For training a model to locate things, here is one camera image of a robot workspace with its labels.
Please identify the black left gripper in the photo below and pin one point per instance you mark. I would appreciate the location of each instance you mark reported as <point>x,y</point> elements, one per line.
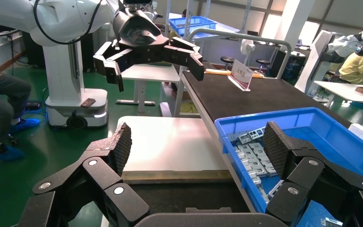
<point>140,44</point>

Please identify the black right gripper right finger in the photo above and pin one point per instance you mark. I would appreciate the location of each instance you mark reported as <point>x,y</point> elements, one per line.
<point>305,174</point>

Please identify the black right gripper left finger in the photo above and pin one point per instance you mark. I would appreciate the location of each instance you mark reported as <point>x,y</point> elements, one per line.
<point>100,170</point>

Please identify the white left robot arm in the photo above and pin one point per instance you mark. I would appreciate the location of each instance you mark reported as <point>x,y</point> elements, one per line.
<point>12,15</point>

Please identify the white height-adjustable desk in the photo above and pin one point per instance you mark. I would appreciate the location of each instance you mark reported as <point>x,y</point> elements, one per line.
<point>150,73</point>

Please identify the large blue plastic parts bin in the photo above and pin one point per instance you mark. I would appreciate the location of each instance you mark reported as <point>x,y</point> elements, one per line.
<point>331,137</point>

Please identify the brown cardboard box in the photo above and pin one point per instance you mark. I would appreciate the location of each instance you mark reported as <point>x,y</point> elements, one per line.
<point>183,95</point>

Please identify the small blue plastic bin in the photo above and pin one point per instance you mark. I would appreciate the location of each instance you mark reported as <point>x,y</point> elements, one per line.
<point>194,23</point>

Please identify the yellow foam sheet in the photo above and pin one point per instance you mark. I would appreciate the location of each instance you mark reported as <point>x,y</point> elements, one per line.
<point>189,108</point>

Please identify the brown phone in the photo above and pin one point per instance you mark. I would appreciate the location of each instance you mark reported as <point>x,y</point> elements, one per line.
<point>88,102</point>

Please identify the yellow orange flat bar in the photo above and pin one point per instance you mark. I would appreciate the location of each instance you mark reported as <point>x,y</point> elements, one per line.
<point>217,72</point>

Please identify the black round stool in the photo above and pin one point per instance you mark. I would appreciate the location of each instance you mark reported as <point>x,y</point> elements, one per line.
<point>263,62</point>
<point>227,59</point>

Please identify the white robot torso and base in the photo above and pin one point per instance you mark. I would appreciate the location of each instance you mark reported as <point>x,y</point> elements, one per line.
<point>62,78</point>

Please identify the black felt table mat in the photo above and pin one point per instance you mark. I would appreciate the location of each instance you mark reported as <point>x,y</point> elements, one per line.
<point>263,97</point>

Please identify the blue shoe cover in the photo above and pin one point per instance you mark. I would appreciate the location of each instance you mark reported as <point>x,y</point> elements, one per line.
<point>25,124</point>
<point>3,154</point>

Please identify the white work table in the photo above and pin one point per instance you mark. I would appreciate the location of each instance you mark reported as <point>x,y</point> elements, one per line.
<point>341,89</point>

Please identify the black floor power strip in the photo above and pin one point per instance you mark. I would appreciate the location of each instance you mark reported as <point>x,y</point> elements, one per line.
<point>33,105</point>

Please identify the clear acrylic sign holder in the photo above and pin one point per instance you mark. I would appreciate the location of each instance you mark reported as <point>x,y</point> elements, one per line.
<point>241,75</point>

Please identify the white standing fan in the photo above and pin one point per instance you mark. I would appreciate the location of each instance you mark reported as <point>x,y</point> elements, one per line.
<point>247,47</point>

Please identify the person in yellow shirt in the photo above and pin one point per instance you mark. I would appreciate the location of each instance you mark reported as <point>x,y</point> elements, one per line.
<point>355,69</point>

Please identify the seated person grey trousers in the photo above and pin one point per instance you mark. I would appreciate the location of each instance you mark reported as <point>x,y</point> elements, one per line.
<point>0,100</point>

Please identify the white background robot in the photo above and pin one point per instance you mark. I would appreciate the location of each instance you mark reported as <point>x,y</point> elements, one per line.
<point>347,44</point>

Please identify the silver metal bracket part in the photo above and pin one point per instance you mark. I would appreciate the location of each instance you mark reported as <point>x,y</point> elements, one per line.
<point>256,167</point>
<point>234,137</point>
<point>275,189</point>
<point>252,134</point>
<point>250,148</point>

